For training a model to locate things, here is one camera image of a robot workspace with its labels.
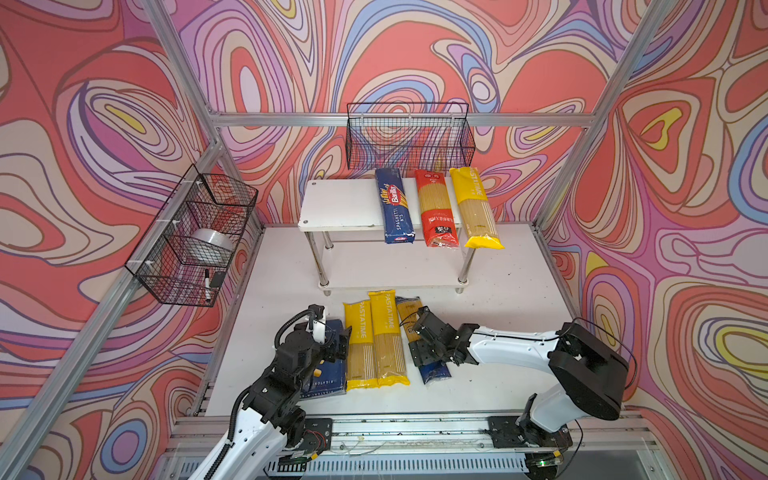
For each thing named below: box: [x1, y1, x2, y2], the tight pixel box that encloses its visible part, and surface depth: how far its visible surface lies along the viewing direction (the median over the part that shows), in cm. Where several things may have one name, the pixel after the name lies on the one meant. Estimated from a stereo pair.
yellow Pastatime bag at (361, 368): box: [343, 300, 379, 392], surface depth 87 cm
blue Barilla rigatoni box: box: [300, 319, 347, 400], surface depth 77 cm
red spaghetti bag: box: [415, 169, 459, 248], surface depth 76 cm
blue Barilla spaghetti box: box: [375, 168, 416, 244], surface depth 73 cm
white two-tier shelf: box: [298, 179, 474, 295], surface depth 98 cm
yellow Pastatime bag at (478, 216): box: [450, 166, 505, 250], surface depth 73 cm
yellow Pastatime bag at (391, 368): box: [368, 290, 410, 387], surface depth 88 cm
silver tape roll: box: [190, 228, 234, 255], surface depth 73 cm
